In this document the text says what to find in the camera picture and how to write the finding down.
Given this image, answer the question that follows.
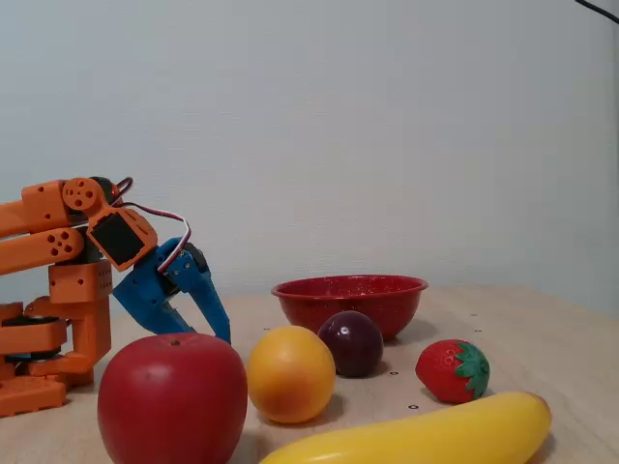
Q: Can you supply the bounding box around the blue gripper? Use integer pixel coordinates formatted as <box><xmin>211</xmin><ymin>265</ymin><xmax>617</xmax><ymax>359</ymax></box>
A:
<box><xmin>111</xmin><ymin>236</ymin><xmax>232</xmax><ymax>346</ymax></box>

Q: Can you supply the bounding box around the orange yellow toy peach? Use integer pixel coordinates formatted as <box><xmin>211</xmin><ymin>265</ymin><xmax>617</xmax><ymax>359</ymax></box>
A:
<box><xmin>246</xmin><ymin>325</ymin><xmax>337</xmax><ymax>425</ymax></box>

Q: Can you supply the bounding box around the orange robot base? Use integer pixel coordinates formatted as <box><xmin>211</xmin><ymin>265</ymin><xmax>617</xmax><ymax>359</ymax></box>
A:
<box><xmin>0</xmin><ymin>259</ymin><xmax>113</xmax><ymax>419</ymax></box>

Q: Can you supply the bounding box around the red speckled enamel bowl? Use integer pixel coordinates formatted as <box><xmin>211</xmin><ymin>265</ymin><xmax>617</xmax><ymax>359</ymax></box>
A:
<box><xmin>271</xmin><ymin>275</ymin><xmax>429</xmax><ymax>342</ymax></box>

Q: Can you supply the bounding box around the red toy apple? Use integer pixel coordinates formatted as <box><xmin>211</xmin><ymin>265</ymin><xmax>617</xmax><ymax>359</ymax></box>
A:
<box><xmin>97</xmin><ymin>332</ymin><xmax>249</xmax><ymax>464</ymax></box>

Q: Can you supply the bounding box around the dark purple toy plum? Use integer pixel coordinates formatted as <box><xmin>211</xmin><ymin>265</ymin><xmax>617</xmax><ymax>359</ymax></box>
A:
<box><xmin>317</xmin><ymin>310</ymin><xmax>385</xmax><ymax>378</ymax></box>

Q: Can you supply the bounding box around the red toy strawberry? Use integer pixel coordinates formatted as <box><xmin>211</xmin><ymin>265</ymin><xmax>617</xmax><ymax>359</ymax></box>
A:
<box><xmin>415</xmin><ymin>339</ymin><xmax>491</xmax><ymax>405</ymax></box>

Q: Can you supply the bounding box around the yellow toy banana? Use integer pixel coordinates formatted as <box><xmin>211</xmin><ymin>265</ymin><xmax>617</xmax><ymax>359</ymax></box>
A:
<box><xmin>258</xmin><ymin>391</ymin><xmax>553</xmax><ymax>464</ymax></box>

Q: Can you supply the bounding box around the red white black servo cable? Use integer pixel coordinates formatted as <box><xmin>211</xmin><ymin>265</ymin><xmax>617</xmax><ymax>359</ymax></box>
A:
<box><xmin>109</xmin><ymin>176</ymin><xmax>192</xmax><ymax>275</ymax></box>

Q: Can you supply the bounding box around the thin black cable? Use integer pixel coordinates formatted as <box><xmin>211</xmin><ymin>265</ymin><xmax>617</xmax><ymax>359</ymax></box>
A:
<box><xmin>575</xmin><ymin>0</ymin><xmax>619</xmax><ymax>24</ymax></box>

